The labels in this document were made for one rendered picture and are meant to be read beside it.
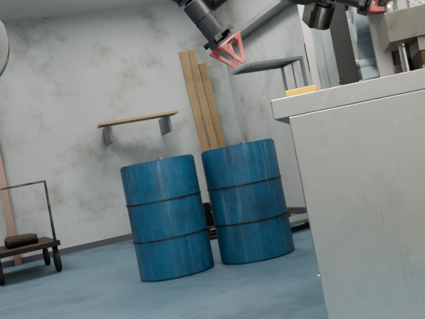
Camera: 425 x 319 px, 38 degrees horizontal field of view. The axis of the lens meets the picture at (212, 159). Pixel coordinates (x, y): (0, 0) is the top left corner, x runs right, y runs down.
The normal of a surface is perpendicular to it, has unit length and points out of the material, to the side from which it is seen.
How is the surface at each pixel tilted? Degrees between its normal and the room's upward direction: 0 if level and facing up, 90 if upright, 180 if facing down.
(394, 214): 90
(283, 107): 90
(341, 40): 90
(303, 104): 90
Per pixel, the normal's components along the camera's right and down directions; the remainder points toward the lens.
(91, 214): 0.29, -0.07
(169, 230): 0.06, -0.02
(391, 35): -0.20, 0.04
